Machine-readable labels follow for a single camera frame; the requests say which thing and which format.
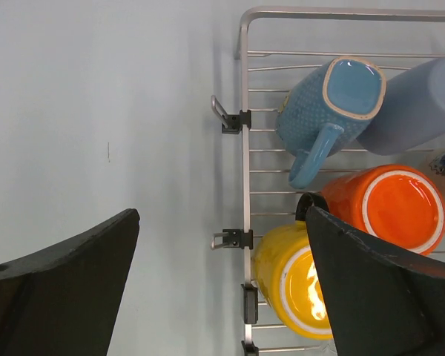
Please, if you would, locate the metal wire dish rack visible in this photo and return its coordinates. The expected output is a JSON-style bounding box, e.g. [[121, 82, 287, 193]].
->
[[211, 5, 445, 355]]

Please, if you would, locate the blue textured ceramic mug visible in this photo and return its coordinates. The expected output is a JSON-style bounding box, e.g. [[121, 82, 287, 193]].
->
[[275, 56, 386, 189]]

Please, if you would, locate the orange ceramic mug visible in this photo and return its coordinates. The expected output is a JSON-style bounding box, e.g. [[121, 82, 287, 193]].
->
[[295, 164, 445, 257]]

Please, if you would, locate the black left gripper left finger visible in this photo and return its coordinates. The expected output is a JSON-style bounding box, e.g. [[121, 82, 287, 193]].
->
[[0, 208, 139, 355]]

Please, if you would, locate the blue-grey plastic tumbler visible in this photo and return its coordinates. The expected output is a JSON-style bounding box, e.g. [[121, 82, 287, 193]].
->
[[357, 56, 445, 156]]

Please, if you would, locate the yellow ceramic mug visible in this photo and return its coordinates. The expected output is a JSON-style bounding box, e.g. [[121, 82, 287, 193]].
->
[[252, 220, 333, 340]]

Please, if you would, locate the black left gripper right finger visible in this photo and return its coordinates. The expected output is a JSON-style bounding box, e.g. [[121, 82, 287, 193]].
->
[[306, 207, 445, 355]]

